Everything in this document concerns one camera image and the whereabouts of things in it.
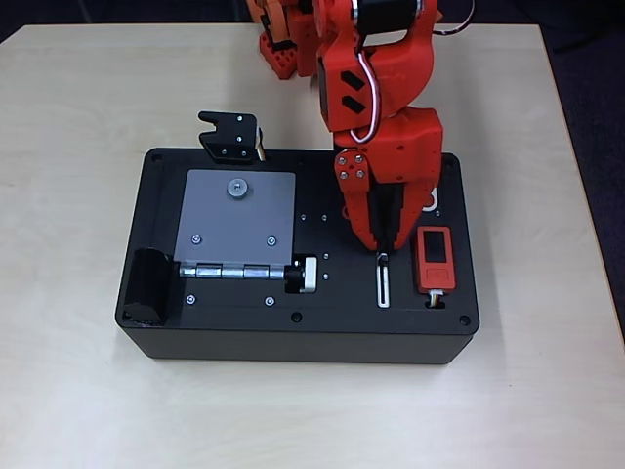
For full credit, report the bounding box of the white slider track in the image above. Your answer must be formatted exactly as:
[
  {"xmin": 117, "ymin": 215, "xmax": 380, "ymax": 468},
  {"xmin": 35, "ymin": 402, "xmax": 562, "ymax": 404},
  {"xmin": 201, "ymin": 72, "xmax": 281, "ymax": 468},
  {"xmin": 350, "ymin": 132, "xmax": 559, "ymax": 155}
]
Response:
[{"xmin": 376, "ymin": 250, "xmax": 393, "ymax": 309}]

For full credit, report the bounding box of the red stick display module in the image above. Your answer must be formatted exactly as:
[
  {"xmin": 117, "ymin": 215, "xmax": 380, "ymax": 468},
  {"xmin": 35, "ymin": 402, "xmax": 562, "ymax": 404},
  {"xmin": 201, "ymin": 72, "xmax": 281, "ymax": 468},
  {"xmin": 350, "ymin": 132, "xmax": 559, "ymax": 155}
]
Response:
[{"xmin": 412, "ymin": 225, "xmax": 460, "ymax": 294}]

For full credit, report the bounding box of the grey hinged door plate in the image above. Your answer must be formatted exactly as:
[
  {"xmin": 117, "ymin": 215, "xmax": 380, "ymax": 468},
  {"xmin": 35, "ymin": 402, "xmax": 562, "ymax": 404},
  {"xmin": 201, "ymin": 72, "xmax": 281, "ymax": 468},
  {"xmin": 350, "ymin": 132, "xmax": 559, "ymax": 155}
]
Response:
[{"xmin": 174, "ymin": 168, "xmax": 297, "ymax": 268}]

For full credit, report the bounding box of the black task board box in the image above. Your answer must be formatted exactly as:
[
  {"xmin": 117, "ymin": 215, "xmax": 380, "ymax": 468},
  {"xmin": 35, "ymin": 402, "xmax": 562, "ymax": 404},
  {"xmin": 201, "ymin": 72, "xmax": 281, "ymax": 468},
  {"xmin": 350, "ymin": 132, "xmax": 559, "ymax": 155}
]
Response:
[{"xmin": 114, "ymin": 146, "xmax": 479, "ymax": 366}]

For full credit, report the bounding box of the silver metal hinge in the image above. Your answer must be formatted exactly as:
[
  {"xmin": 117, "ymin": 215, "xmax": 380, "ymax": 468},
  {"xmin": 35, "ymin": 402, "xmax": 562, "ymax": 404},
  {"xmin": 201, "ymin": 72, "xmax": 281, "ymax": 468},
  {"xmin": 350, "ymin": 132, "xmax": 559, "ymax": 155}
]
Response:
[{"xmin": 178, "ymin": 262, "xmax": 287, "ymax": 281}]

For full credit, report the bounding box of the red clamp block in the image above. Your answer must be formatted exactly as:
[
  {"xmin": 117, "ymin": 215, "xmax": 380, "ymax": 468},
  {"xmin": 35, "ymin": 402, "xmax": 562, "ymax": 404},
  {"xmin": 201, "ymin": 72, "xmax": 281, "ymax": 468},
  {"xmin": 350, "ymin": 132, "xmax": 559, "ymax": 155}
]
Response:
[{"xmin": 258, "ymin": 31, "xmax": 300, "ymax": 82}]

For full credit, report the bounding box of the orange table clamp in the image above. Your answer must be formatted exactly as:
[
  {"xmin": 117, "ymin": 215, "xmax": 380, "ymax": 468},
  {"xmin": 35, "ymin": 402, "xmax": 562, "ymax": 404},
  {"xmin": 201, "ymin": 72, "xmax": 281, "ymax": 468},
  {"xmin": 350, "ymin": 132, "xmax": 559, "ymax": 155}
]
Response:
[{"xmin": 245, "ymin": 0, "xmax": 294, "ymax": 50}]

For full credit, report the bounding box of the black rounded holder block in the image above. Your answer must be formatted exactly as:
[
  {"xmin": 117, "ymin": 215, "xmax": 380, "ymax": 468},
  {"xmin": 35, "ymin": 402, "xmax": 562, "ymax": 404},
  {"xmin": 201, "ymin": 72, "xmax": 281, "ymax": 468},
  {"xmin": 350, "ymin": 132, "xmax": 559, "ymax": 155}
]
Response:
[{"xmin": 120, "ymin": 247, "xmax": 171, "ymax": 327}]

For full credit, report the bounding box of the white red servo cable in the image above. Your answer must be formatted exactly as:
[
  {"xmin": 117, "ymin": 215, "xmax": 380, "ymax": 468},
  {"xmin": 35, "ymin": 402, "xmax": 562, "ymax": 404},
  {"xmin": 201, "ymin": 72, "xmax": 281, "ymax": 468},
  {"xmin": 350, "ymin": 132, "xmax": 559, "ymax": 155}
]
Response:
[
  {"xmin": 433, "ymin": 0, "xmax": 476, "ymax": 36},
  {"xmin": 347, "ymin": 48, "xmax": 387, "ymax": 144}
]

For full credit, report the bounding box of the black screwed bracket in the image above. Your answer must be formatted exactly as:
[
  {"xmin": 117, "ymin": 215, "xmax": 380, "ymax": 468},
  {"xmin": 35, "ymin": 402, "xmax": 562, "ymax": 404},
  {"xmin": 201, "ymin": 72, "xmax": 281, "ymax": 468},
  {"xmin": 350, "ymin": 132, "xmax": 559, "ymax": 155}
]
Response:
[{"xmin": 197, "ymin": 110, "xmax": 268, "ymax": 165}]

